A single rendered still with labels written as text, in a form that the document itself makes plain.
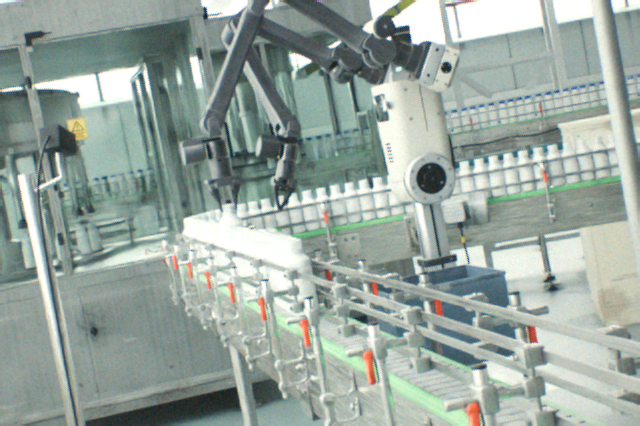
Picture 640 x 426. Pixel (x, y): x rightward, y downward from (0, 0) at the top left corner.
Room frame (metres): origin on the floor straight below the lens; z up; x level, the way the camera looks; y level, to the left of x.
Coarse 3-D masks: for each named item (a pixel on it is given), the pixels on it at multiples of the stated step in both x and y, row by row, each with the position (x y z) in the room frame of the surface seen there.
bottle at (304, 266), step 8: (296, 240) 2.86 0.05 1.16; (288, 248) 2.86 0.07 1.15; (296, 248) 2.85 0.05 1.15; (288, 256) 2.86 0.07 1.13; (296, 256) 2.85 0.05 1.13; (304, 256) 2.86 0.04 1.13; (288, 264) 2.85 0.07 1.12; (296, 264) 2.84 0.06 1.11; (304, 264) 2.84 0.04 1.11; (304, 272) 2.84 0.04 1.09; (296, 280) 2.84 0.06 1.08; (304, 280) 2.84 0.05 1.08; (304, 288) 2.84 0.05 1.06; (312, 288) 2.85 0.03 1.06; (304, 296) 2.84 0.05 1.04
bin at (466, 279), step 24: (384, 288) 3.65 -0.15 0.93; (456, 288) 3.37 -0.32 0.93; (480, 288) 3.38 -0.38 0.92; (504, 288) 3.40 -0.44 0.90; (384, 312) 3.43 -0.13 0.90; (456, 312) 3.37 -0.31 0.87; (456, 336) 3.37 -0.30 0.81; (504, 336) 3.39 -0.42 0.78; (456, 360) 3.37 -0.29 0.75; (480, 360) 3.38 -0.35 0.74
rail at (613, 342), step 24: (264, 264) 3.09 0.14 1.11; (312, 264) 2.90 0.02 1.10; (408, 288) 2.13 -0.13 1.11; (504, 312) 1.69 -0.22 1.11; (432, 336) 2.04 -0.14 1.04; (480, 336) 1.57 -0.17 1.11; (576, 336) 1.46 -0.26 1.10; (600, 336) 1.40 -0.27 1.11; (432, 360) 1.80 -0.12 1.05; (504, 360) 1.72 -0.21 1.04; (552, 360) 1.35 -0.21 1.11; (576, 360) 1.28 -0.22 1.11; (552, 384) 1.56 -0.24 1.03; (576, 384) 1.49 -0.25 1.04; (624, 384) 1.18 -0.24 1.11; (528, 408) 1.44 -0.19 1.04; (624, 408) 1.37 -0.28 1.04
